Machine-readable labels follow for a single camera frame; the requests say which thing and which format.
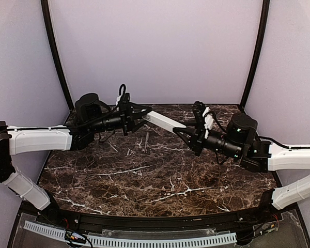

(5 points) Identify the white slotted cable duct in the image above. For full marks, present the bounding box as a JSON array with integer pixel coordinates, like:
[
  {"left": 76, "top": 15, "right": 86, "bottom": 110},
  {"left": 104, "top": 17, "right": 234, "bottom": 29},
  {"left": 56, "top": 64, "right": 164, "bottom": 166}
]
[
  {"left": 88, "top": 233, "right": 237, "bottom": 248},
  {"left": 23, "top": 221, "right": 66, "bottom": 241}
]

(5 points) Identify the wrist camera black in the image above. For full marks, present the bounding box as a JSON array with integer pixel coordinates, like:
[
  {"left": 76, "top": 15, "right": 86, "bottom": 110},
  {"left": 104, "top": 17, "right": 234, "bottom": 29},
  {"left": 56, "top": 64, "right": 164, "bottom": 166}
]
[
  {"left": 192, "top": 101, "right": 214, "bottom": 139},
  {"left": 116, "top": 84, "right": 130, "bottom": 109}
]

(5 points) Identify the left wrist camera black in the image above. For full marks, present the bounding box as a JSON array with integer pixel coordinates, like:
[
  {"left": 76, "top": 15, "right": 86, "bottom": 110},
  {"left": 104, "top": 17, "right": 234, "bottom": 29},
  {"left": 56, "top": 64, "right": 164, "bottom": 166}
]
[{"left": 116, "top": 84, "right": 130, "bottom": 109}]

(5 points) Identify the right black frame post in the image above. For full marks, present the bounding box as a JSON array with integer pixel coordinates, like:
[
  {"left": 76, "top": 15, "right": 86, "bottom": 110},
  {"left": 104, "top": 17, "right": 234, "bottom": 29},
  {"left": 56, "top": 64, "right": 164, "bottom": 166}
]
[{"left": 239, "top": 0, "right": 270, "bottom": 112}]

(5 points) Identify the black front rail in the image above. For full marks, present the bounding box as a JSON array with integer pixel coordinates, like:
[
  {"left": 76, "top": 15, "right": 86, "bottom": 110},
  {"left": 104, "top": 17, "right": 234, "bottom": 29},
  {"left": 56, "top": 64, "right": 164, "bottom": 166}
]
[{"left": 36, "top": 206, "right": 274, "bottom": 236}]

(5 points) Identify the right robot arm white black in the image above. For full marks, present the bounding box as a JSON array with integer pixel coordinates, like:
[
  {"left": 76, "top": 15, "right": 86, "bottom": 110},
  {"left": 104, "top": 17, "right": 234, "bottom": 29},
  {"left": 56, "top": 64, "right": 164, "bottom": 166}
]
[{"left": 173, "top": 113, "right": 310, "bottom": 210}]

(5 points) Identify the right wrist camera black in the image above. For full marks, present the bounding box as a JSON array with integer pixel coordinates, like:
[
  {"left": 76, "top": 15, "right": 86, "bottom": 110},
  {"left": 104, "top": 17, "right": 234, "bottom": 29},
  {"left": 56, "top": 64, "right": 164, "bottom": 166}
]
[{"left": 192, "top": 101, "right": 214, "bottom": 139}]

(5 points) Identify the centre white slotted cable duct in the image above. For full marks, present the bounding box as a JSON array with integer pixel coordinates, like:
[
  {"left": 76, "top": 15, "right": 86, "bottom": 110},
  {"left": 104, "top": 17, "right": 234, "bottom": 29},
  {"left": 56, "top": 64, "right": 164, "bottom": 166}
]
[{"left": 88, "top": 233, "right": 237, "bottom": 248}]

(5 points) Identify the black frame post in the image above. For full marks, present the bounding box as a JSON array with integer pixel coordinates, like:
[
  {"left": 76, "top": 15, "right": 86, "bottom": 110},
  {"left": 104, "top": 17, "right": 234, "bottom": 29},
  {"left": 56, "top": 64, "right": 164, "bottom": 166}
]
[
  {"left": 40, "top": 0, "right": 74, "bottom": 111},
  {"left": 239, "top": 0, "right": 270, "bottom": 112}
]

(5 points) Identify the left white slotted cable duct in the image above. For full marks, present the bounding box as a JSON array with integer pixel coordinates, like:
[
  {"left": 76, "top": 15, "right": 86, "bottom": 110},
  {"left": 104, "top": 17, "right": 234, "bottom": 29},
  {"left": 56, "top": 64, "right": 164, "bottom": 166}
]
[{"left": 23, "top": 221, "right": 66, "bottom": 241}]

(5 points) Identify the right circuit board with wires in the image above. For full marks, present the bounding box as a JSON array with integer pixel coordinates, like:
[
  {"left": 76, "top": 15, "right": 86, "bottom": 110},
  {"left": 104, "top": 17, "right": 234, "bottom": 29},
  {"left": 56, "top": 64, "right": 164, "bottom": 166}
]
[{"left": 254, "top": 223, "right": 280, "bottom": 237}]

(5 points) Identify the small circuit board with wires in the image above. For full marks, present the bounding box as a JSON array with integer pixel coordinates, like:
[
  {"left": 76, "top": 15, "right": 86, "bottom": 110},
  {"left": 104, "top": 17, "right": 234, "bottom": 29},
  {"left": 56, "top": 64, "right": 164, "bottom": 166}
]
[{"left": 64, "top": 231, "right": 87, "bottom": 245}]

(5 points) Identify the left black frame post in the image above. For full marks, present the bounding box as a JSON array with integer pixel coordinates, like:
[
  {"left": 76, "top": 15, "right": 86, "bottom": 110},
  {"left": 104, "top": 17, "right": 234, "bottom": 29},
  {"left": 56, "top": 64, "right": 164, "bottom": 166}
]
[{"left": 40, "top": 0, "right": 74, "bottom": 111}]

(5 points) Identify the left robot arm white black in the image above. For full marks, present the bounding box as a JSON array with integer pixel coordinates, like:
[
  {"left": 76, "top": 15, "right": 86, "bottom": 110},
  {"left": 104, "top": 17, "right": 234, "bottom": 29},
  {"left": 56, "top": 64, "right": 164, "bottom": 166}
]
[{"left": 0, "top": 93, "right": 152, "bottom": 210}]

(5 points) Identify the white remote control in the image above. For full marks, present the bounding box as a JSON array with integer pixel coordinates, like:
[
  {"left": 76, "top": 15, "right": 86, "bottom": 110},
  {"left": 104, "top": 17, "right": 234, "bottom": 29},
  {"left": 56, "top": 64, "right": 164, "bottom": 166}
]
[{"left": 143, "top": 111, "right": 186, "bottom": 133}]

